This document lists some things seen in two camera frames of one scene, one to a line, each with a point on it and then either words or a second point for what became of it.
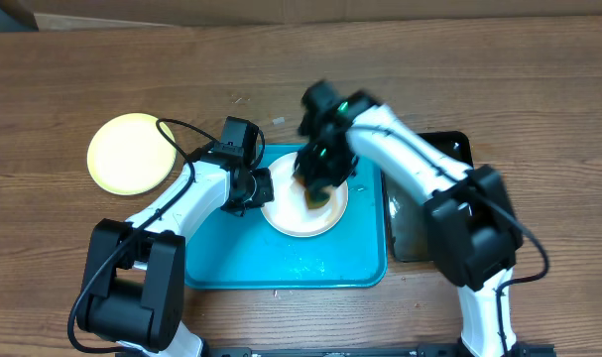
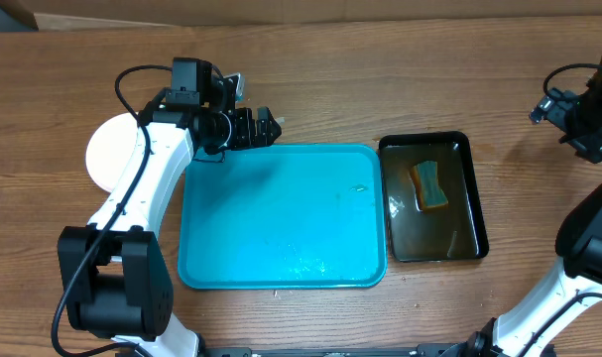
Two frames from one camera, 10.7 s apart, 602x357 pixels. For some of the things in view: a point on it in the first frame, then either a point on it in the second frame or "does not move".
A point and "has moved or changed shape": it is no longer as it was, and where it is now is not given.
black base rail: (452, 350) does not move
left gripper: (267, 192) -> (247, 136)
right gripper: (316, 166) -> (558, 111)
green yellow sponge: (317, 195) has moved or changed shape
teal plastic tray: (232, 251) does not move
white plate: (290, 215) -> (111, 149)
